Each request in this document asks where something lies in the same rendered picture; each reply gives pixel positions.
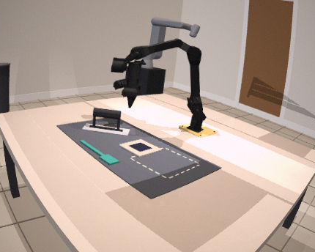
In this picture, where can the teal flat trowel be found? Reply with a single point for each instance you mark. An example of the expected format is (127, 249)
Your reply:
(106, 158)

